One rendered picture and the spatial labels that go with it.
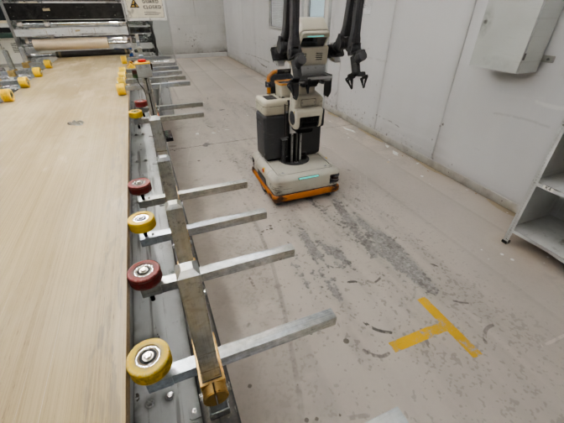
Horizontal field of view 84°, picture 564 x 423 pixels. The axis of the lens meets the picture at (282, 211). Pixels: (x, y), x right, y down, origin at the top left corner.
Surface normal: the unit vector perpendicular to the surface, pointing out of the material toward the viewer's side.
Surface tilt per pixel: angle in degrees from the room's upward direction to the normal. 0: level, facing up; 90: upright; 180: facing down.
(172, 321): 0
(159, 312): 0
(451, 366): 0
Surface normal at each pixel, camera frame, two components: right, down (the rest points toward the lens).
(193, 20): 0.37, 0.51
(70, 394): 0.00, -0.83
